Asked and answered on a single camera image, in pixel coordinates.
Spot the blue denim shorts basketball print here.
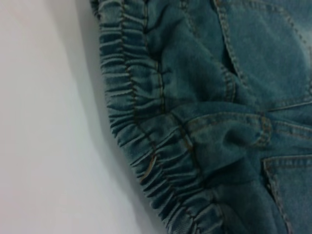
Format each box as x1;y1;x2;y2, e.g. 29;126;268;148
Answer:
89;0;312;234

